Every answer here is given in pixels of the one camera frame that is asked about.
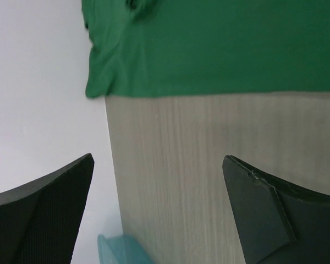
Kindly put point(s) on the teal translucent plastic bin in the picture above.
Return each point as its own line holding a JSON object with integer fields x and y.
{"x": 123, "y": 249}

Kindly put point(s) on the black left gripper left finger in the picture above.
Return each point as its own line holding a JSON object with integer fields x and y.
{"x": 40, "y": 220}

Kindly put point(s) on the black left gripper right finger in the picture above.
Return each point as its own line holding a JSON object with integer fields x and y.
{"x": 277, "y": 221}

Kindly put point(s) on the green t shirt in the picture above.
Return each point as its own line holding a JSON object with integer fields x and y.
{"x": 184, "y": 48}

